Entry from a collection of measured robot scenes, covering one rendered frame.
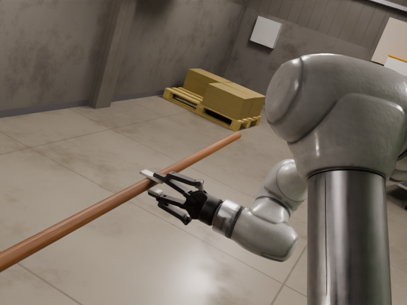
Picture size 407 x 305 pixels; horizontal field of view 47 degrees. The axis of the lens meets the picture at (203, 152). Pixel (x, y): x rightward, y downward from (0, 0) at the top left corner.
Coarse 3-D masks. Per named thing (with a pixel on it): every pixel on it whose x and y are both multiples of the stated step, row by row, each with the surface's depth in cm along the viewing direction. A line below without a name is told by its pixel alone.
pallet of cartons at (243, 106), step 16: (192, 80) 731; (208, 80) 719; (224, 80) 732; (176, 96) 741; (192, 96) 708; (208, 96) 672; (224, 96) 661; (240, 96) 656; (256, 96) 693; (224, 112) 665; (240, 112) 655; (256, 112) 712
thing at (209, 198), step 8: (192, 192) 122; (200, 192) 121; (200, 200) 121; (208, 200) 119; (216, 200) 120; (200, 208) 122; (208, 208) 118; (216, 208) 118; (192, 216) 123; (200, 216) 119; (208, 216) 118; (208, 224) 120
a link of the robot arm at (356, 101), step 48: (288, 96) 60; (336, 96) 59; (384, 96) 61; (288, 144) 66; (336, 144) 58; (384, 144) 59; (336, 192) 58; (384, 192) 59; (336, 240) 56; (384, 240) 57; (336, 288) 54; (384, 288) 54
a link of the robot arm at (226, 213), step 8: (224, 208) 117; (232, 208) 117; (240, 208) 118; (216, 216) 117; (224, 216) 116; (232, 216) 116; (216, 224) 117; (224, 224) 116; (232, 224) 116; (224, 232) 117
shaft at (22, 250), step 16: (224, 144) 178; (192, 160) 150; (128, 192) 114; (96, 208) 102; (112, 208) 107; (64, 224) 92; (80, 224) 96; (32, 240) 84; (48, 240) 87; (0, 256) 77; (16, 256) 80
